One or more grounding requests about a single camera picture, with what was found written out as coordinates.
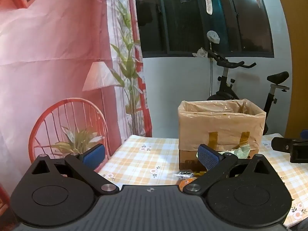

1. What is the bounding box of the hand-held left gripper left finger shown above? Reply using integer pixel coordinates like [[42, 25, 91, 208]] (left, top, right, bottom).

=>
[[31, 144, 120, 196]]

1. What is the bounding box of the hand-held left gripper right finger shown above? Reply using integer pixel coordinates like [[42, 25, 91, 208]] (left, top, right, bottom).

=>
[[183, 144, 277, 195]]

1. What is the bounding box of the pale green snack packet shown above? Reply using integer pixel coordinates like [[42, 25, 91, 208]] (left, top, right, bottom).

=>
[[221, 144, 252, 160]]

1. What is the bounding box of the cardboard box with plastic liner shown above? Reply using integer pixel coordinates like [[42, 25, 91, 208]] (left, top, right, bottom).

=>
[[177, 99, 266, 171]]

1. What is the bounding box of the small orange snack packet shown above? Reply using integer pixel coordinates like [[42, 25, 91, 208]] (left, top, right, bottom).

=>
[[178, 177, 197, 191]]

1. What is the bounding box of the checked floral tablecloth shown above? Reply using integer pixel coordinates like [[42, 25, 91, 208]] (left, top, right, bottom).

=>
[[97, 133, 308, 227]]

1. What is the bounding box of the wooden door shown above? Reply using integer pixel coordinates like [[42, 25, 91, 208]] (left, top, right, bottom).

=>
[[274, 0, 308, 137]]

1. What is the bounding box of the black exercise bike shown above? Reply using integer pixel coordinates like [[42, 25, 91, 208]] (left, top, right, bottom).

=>
[[206, 49, 290, 136]]

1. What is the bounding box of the crumpled white cloth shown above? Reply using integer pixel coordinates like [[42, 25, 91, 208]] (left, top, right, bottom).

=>
[[192, 48, 208, 58]]

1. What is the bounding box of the pink printed backdrop cloth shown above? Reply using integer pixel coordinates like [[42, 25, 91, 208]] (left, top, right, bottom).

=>
[[0, 0, 152, 222]]

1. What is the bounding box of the white plastic bag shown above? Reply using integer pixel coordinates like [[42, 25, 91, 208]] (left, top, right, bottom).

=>
[[206, 30, 220, 44]]

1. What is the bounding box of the dark window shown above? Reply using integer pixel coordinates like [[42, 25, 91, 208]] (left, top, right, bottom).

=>
[[134, 0, 275, 59]]

